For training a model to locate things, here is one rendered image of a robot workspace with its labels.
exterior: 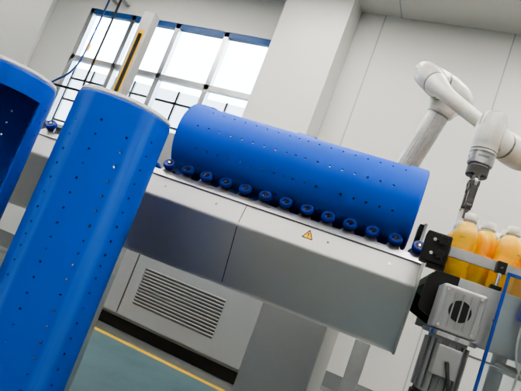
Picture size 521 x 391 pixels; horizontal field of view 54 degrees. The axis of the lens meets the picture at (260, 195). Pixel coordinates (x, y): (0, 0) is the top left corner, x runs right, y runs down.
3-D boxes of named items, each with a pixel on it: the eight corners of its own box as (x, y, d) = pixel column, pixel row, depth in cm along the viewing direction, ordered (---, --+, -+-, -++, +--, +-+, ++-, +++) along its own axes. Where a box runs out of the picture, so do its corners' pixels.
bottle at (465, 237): (443, 276, 159) (460, 220, 162) (466, 283, 155) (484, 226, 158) (438, 271, 154) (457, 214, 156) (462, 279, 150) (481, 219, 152)
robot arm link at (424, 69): (437, 64, 216) (458, 80, 222) (421, 49, 231) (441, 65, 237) (415, 88, 222) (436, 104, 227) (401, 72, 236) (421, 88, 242)
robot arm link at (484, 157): (472, 144, 179) (467, 160, 178) (499, 151, 176) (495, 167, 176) (467, 152, 188) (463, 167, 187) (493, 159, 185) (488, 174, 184)
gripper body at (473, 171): (465, 167, 186) (458, 190, 185) (470, 160, 178) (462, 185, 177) (487, 173, 184) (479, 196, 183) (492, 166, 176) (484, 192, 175)
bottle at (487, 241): (479, 286, 151) (497, 227, 154) (456, 279, 156) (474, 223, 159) (487, 291, 156) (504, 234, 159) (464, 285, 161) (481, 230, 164)
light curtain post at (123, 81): (7, 347, 232) (150, 16, 255) (18, 353, 230) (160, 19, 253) (-2, 349, 226) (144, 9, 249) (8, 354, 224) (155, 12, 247)
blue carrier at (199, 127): (189, 181, 209) (213, 115, 211) (401, 253, 186) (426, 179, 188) (161, 166, 181) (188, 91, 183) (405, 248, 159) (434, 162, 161)
